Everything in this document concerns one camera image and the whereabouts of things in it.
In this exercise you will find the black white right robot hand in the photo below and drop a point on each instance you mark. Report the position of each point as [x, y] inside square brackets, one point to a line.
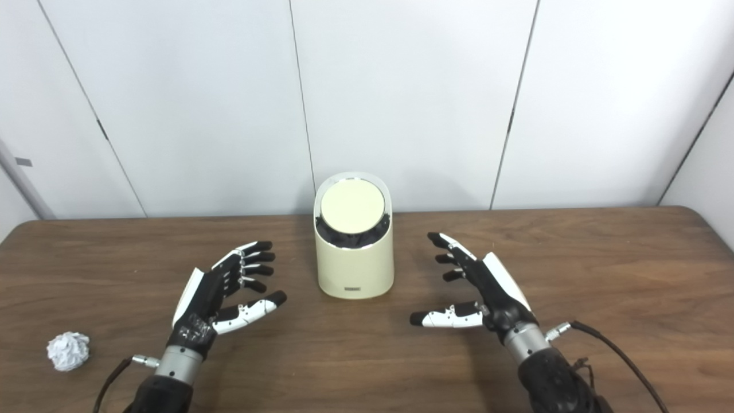
[499, 298]

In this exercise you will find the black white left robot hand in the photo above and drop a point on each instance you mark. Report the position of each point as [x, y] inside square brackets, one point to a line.
[200, 298]

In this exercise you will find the white paper ball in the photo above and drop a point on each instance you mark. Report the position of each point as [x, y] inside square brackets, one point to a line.
[68, 351]

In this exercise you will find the cream-colored desktop trash bin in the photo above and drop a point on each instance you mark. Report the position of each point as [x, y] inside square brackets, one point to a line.
[354, 269]

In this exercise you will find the cream round bin lid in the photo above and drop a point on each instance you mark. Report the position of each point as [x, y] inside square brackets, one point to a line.
[352, 205]

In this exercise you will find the black bin liner bag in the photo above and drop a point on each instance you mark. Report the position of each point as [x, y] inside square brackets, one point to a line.
[352, 240]

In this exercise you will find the grey wall corner post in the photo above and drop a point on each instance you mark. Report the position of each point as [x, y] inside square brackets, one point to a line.
[23, 183]

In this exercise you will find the small grey post tag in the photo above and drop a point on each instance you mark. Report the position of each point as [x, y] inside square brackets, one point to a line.
[24, 162]

